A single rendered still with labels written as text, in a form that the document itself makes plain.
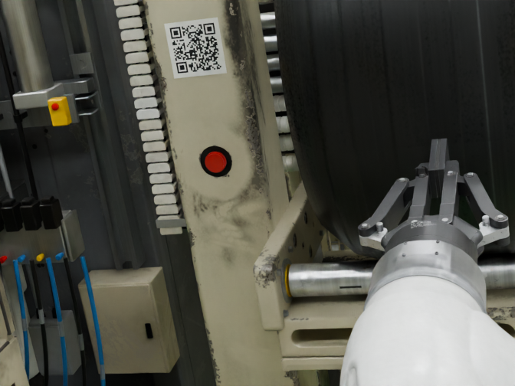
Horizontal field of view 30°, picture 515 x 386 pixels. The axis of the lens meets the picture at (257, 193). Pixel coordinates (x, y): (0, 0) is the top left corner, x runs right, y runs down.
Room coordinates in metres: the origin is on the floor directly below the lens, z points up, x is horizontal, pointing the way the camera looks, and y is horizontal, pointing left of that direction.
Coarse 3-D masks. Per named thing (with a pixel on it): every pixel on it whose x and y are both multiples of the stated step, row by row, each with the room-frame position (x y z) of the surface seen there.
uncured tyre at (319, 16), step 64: (320, 0) 1.03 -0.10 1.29; (384, 0) 1.01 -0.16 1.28; (448, 0) 0.99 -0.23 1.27; (512, 0) 0.97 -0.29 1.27; (320, 64) 1.02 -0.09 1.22; (384, 64) 1.00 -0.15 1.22; (448, 64) 0.98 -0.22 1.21; (512, 64) 0.96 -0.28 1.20; (320, 128) 1.03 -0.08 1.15; (384, 128) 1.00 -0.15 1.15; (448, 128) 0.98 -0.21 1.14; (512, 128) 0.97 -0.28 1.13; (320, 192) 1.07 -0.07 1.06; (384, 192) 1.03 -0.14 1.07; (512, 192) 1.00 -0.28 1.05
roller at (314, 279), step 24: (288, 264) 1.21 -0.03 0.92; (312, 264) 1.19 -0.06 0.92; (336, 264) 1.18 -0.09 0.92; (360, 264) 1.17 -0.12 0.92; (480, 264) 1.12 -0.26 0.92; (504, 264) 1.11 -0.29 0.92; (288, 288) 1.18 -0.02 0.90; (312, 288) 1.17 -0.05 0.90; (336, 288) 1.16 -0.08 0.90; (360, 288) 1.15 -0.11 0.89; (504, 288) 1.11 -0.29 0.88
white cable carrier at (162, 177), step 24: (120, 0) 1.32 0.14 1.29; (120, 24) 1.32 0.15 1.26; (144, 24) 1.35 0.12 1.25; (144, 48) 1.31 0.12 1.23; (144, 72) 1.31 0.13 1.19; (144, 96) 1.33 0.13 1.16; (144, 120) 1.32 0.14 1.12; (144, 144) 1.32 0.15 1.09; (168, 144) 1.32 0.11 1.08; (168, 168) 1.31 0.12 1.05; (168, 192) 1.31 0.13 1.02; (168, 216) 1.32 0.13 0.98
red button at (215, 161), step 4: (212, 152) 1.28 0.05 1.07; (216, 152) 1.28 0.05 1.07; (220, 152) 1.28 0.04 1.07; (208, 156) 1.28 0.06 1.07; (212, 156) 1.28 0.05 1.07; (216, 156) 1.27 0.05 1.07; (220, 156) 1.27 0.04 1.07; (224, 156) 1.28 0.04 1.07; (208, 160) 1.28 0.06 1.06; (212, 160) 1.28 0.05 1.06; (216, 160) 1.27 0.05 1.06; (220, 160) 1.27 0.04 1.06; (224, 160) 1.27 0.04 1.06; (208, 164) 1.28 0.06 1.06; (212, 164) 1.28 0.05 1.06; (216, 164) 1.28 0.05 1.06; (220, 164) 1.27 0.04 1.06; (224, 164) 1.27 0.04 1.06; (208, 168) 1.28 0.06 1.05; (212, 168) 1.28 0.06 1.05; (216, 168) 1.28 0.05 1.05; (220, 168) 1.27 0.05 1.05; (216, 172) 1.28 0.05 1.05
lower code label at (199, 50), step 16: (176, 32) 1.29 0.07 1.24; (192, 32) 1.28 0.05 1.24; (208, 32) 1.27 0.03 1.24; (176, 48) 1.29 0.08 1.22; (192, 48) 1.28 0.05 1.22; (208, 48) 1.27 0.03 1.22; (176, 64) 1.29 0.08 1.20; (192, 64) 1.28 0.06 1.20; (208, 64) 1.28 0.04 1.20; (224, 64) 1.27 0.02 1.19
